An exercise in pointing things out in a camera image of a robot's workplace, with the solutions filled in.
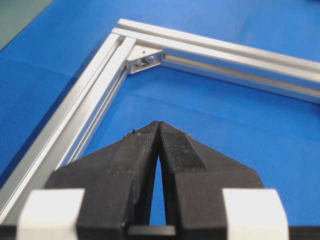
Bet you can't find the square aluminium extrusion frame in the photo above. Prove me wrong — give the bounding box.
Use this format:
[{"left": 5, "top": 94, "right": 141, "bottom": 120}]
[{"left": 0, "top": 19, "right": 320, "bottom": 224}]

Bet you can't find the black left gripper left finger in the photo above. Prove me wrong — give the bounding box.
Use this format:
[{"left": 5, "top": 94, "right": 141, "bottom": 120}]
[{"left": 44, "top": 121, "right": 159, "bottom": 240}]

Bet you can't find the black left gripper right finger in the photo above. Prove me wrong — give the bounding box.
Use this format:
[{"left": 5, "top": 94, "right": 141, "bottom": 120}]
[{"left": 158, "top": 121, "right": 264, "bottom": 240}]

